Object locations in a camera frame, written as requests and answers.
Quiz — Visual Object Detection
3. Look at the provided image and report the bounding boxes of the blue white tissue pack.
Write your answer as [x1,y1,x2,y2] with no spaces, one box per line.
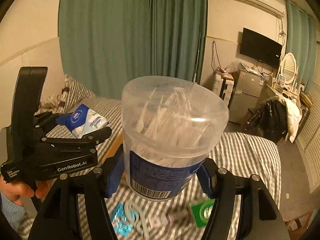
[64,104,109,139]

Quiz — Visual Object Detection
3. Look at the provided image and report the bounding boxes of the green white medicine box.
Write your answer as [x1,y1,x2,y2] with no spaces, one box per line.
[189,198,215,228]

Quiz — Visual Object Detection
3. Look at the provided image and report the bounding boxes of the teal blister pack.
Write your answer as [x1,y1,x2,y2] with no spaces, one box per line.
[110,203,133,237]

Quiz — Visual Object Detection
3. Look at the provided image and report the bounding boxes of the white plastic clothes hangers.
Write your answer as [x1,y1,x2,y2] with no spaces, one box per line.
[124,200,162,239]

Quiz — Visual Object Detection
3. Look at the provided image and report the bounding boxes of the clear cotton swab jar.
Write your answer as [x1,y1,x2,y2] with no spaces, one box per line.
[121,76,229,202]

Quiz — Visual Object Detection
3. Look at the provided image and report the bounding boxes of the person's left hand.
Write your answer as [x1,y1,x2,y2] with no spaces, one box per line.
[1,176,53,206]

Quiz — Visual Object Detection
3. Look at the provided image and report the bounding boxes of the patterned white duvet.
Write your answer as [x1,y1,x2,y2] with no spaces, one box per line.
[35,95,65,115]

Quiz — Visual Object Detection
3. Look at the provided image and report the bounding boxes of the brown cardboard box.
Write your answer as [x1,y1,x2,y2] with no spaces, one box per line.
[102,132,126,184]

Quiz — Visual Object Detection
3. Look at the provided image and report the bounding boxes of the striped pillow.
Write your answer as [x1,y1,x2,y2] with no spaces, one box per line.
[59,74,95,114]

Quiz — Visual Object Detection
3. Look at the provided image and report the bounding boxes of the wooden chair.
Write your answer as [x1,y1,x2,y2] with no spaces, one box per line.
[285,209,319,239]

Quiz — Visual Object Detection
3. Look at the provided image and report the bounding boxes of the grey checkered bed sheet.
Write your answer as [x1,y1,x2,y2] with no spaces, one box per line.
[17,96,282,240]

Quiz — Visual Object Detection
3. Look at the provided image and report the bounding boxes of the person's left sleeve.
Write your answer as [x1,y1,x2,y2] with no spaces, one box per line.
[1,192,25,232]

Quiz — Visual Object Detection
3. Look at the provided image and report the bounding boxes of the white louvered wardrobe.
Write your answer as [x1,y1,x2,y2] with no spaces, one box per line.
[297,41,320,193]

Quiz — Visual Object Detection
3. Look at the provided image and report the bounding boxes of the chair with black jacket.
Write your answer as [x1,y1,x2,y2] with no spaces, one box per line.
[242,100,288,144]

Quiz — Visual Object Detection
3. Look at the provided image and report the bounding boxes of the white puffy coat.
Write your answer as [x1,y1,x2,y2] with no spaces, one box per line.
[279,96,302,143]

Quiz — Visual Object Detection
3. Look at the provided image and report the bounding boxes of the silver mini fridge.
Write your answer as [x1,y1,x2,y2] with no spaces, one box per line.
[228,66,265,124]

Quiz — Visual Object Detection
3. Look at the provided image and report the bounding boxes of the white suitcase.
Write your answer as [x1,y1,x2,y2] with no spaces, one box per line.
[213,74,234,106]

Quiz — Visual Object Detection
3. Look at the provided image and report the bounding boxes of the white oval mirror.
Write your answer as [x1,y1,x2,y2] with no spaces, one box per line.
[278,52,298,85]

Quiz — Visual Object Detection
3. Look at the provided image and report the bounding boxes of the green window curtain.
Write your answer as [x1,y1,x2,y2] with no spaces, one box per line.
[286,0,317,93]

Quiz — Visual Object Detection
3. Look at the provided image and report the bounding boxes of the black wall television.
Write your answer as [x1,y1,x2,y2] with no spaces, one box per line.
[240,28,282,69]

